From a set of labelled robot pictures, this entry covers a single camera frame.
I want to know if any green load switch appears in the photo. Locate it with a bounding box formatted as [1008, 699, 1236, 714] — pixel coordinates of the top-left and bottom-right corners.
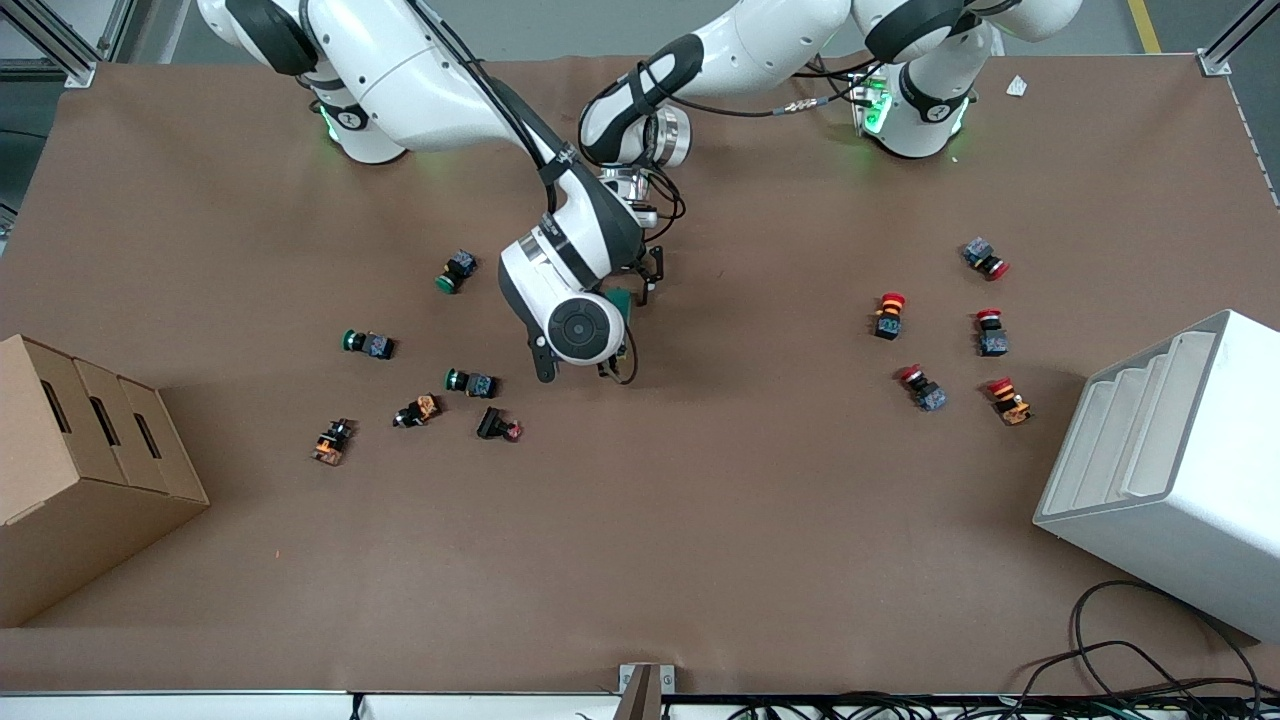
[605, 287, 637, 361]

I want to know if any brown paper table cover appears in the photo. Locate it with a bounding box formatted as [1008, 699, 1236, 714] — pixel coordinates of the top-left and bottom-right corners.
[0, 50, 1280, 696]

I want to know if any red mushroom button orange body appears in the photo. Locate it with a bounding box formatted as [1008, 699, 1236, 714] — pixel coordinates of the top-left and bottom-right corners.
[986, 376, 1034, 428]

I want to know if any brown cardboard box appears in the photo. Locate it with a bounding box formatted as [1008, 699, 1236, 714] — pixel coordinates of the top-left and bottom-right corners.
[0, 333, 211, 629]

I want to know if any white stepped plastic rack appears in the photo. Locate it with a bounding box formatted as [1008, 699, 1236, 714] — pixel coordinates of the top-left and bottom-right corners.
[1033, 309, 1280, 644]

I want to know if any black orange selector switch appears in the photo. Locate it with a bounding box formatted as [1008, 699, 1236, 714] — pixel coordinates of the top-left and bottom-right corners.
[311, 418, 357, 467]
[393, 393, 443, 430]

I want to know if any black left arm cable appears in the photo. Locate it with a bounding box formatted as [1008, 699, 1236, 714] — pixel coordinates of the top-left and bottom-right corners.
[640, 60, 881, 246]

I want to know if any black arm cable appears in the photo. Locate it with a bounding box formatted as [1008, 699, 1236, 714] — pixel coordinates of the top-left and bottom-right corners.
[640, 60, 881, 246]
[405, 0, 583, 176]

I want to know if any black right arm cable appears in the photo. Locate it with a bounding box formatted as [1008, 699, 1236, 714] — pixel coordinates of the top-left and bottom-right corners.
[405, 0, 583, 176]

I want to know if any black left base cable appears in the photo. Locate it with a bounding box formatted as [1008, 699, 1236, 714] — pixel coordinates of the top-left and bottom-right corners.
[800, 55, 871, 106]

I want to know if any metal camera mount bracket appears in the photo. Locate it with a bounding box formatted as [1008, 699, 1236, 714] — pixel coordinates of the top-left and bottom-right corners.
[618, 663, 676, 720]

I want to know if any white table edge rail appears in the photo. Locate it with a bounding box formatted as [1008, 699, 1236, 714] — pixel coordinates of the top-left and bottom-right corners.
[0, 690, 621, 720]

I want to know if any black looped floor cable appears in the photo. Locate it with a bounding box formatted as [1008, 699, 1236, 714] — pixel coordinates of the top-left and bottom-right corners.
[1070, 580, 1263, 701]

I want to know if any black floor cable bundle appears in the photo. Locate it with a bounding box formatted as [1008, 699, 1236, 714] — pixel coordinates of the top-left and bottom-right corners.
[730, 640, 1280, 720]

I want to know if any aluminium frame profile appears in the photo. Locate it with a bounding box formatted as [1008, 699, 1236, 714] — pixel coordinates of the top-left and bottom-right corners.
[0, 0, 136, 91]
[1198, 0, 1280, 79]

